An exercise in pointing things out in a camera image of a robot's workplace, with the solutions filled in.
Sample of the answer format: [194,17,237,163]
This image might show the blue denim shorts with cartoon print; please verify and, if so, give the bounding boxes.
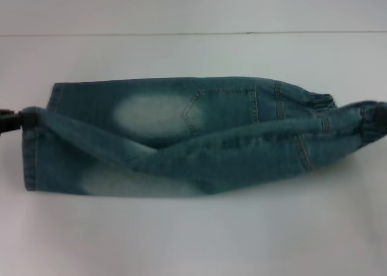
[21,75,387,198]

